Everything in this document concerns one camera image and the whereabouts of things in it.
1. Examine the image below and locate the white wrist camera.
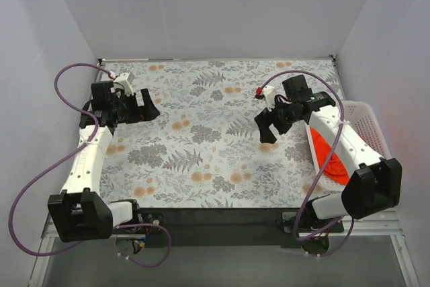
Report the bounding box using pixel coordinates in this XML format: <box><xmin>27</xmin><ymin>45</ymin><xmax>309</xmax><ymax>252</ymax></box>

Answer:
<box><xmin>114</xmin><ymin>73</ymin><xmax>134</xmax><ymax>96</ymax></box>
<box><xmin>255</xmin><ymin>85</ymin><xmax>277</xmax><ymax>112</ymax></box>

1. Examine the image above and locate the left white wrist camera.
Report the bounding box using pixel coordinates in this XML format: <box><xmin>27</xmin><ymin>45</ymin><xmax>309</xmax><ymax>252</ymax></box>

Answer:
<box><xmin>114</xmin><ymin>73</ymin><xmax>134</xmax><ymax>96</ymax></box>

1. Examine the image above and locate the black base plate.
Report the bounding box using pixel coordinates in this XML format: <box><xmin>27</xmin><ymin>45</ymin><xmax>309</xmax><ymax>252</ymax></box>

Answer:
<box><xmin>138</xmin><ymin>208</ymin><xmax>344</xmax><ymax>254</ymax></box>

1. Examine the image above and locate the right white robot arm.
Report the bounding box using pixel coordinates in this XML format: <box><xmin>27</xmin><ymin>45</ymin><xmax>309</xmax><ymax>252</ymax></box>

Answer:
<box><xmin>255</xmin><ymin>71</ymin><xmax>402</xmax><ymax>233</ymax></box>

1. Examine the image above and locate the floral table mat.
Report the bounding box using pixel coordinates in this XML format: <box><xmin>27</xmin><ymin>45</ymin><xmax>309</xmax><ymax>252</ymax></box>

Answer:
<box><xmin>100</xmin><ymin>59</ymin><xmax>341</xmax><ymax>208</ymax></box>

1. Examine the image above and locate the orange t shirt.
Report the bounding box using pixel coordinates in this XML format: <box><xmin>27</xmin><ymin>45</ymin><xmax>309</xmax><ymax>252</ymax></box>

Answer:
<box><xmin>310</xmin><ymin>128</ymin><xmax>350</xmax><ymax>186</ymax></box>

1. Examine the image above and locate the white plastic basket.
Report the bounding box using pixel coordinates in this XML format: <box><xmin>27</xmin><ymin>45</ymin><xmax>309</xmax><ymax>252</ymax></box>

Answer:
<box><xmin>305</xmin><ymin>101</ymin><xmax>392</xmax><ymax>176</ymax></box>

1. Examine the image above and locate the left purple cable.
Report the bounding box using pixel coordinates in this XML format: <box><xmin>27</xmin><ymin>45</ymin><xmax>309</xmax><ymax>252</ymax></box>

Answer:
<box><xmin>7</xmin><ymin>63</ymin><xmax>173</xmax><ymax>268</ymax></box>

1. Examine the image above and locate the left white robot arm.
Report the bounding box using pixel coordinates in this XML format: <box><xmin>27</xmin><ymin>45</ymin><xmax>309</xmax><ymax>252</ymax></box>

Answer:
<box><xmin>48</xmin><ymin>81</ymin><xmax>160</xmax><ymax>242</ymax></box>

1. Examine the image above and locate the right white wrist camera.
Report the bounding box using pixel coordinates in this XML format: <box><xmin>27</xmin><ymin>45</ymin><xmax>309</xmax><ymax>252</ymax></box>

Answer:
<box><xmin>255</xmin><ymin>85</ymin><xmax>277</xmax><ymax>112</ymax></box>

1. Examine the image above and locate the aluminium frame rail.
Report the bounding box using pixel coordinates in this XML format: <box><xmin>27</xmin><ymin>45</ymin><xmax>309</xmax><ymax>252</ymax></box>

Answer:
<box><xmin>41</xmin><ymin>208</ymin><xmax>404</xmax><ymax>239</ymax></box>

